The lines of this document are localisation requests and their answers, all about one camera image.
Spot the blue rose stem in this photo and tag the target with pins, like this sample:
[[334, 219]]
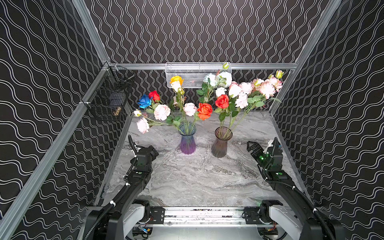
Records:
[[146, 103]]

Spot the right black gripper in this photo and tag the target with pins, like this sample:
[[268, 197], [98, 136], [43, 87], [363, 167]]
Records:
[[255, 149]]

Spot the yellow rose stem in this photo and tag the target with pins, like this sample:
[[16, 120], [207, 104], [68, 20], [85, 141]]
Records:
[[176, 79]]

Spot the white mesh wall basket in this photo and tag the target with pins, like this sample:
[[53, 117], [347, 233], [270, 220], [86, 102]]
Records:
[[193, 73]]

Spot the pale pink flower spray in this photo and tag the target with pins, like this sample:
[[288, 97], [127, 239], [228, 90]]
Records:
[[189, 110]]

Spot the orange red rose stem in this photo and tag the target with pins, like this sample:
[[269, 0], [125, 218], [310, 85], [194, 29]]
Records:
[[222, 104]]

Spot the light pink carnation spray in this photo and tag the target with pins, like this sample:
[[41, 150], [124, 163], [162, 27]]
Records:
[[156, 115]]

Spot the black wire wall basket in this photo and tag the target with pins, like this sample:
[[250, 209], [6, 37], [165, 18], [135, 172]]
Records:
[[108, 101]]

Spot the blue purple glass vase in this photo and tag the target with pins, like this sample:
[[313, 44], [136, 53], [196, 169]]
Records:
[[187, 144]]

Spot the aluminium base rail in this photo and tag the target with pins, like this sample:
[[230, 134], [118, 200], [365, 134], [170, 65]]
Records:
[[206, 217]]

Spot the pink flower spray stem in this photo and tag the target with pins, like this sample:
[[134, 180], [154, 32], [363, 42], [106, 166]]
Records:
[[253, 95]]

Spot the white flower spray stem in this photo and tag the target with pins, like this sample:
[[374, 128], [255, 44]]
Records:
[[215, 83]]

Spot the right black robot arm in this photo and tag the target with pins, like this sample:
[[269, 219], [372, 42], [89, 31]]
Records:
[[300, 219]]

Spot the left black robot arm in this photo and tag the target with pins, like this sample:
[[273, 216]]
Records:
[[116, 220]]

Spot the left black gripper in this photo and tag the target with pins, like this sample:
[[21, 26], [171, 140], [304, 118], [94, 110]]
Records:
[[148, 151]]

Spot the smoky pink glass vase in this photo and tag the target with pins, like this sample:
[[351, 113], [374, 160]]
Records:
[[219, 148]]

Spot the cream bud flower stem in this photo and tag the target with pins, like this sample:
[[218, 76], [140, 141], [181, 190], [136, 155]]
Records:
[[179, 97]]

